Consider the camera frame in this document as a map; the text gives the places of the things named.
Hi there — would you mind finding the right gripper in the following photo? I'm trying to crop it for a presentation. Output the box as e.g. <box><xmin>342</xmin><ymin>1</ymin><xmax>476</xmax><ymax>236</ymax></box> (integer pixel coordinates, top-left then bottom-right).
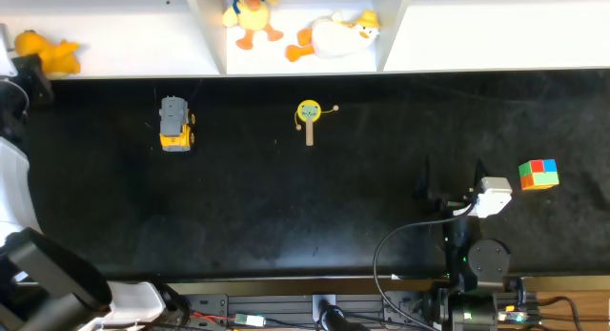
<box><xmin>413</xmin><ymin>154</ymin><xmax>490</xmax><ymax>214</ymax></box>

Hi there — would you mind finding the black cable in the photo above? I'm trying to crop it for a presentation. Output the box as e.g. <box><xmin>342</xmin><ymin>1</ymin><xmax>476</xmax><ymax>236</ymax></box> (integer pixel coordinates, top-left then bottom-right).
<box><xmin>373</xmin><ymin>201</ymin><xmax>478</xmax><ymax>331</ymax></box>

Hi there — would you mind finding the many-coloured puzzle cube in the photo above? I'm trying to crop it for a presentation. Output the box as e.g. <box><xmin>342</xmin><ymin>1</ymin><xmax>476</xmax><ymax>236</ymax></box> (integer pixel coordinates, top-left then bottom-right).
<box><xmin>518</xmin><ymin>158</ymin><xmax>560</xmax><ymax>192</ymax></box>

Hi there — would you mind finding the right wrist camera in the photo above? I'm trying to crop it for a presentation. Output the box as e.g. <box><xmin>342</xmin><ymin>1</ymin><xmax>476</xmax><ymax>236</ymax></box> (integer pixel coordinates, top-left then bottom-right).
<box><xmin>469</xmin><ymin>176</ymin><xmax>514</xmax><ymax>219</ymax></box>

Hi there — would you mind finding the yellow plush duck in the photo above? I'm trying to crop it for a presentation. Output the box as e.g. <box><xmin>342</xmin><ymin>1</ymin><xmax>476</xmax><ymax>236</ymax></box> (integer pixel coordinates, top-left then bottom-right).
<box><xmin>221</xmin><ymin>0</ymin><xmax>285</xmax><ymax>52</ymax></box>

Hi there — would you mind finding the white shelf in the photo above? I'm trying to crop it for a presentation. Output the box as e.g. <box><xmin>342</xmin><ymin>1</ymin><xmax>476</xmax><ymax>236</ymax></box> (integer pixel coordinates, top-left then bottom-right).
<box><xmin>0</xmin><ymin>0</ymin><xmax>610</xmax><ymax>80</ymax></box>

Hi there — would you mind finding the yellow rattle drum toy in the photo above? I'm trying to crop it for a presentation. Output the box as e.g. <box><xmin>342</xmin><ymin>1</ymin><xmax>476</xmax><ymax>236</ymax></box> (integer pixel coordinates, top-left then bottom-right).
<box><xmin>294</xmin><ymin>99</ymin><xmax>340</xmax><ymax>148</ymax></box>

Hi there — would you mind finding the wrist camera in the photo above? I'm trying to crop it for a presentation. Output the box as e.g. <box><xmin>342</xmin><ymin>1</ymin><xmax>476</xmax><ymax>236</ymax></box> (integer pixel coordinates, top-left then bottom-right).
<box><xmin>469</xmin><ymin>176</ymin><xmax>514</xmax><ymax>219</ymax></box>
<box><xmin>0</xmin><ymin>23</ymin><xmax>18</xmax><ymax>78</ymax></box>

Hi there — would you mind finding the white plush duck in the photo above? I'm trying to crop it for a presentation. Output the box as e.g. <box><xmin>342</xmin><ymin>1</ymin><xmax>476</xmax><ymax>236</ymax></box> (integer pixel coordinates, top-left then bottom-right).
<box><xmin>284</xmin><ymin>9</ymin><xmax>382</xmax><ymax>64</ymax></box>

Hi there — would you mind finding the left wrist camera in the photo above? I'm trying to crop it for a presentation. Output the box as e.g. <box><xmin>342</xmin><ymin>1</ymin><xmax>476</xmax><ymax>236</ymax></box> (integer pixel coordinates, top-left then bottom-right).
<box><xmin>0</xmin><ymin>23</ymin><xmax>18</xmax><ymax>78</ymax></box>

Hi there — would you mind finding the mounting rail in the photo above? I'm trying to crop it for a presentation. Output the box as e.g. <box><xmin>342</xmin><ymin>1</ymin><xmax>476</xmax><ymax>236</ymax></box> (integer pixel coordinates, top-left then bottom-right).
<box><xmin>161</xmin><ymin>292</ymin><xmax>582</xmax><ymax>331</ymax></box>

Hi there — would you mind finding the orange toy figure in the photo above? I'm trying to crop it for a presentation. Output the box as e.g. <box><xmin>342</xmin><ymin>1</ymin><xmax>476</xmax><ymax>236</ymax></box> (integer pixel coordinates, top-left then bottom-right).
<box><xmin>12</xmin><ymin>29</ymin><xmax>82</xmax><ymax>77</ymax></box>

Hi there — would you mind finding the grey and yellow toy truck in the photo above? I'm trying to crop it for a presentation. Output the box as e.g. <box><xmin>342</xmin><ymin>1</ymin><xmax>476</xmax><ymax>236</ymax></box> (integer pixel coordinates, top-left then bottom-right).
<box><xmin>158</xmin><ymin>95</ymin><xmax>197</xmax><ymax>154</ymax></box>

